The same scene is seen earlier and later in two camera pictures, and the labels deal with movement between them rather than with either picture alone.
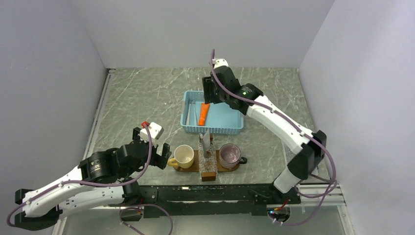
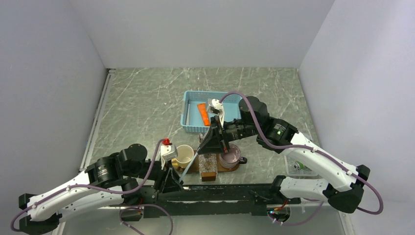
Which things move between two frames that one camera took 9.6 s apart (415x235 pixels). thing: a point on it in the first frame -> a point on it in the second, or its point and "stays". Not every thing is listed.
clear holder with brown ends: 208,166 stays
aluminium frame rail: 89,144 stays
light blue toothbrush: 195,112 -> 186,169
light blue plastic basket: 197,116 stays
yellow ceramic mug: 184,156 stays
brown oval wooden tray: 195,168 stays
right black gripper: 208,94 -> 213,143
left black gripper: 160,161 -> 169,184
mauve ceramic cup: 230,156 stays
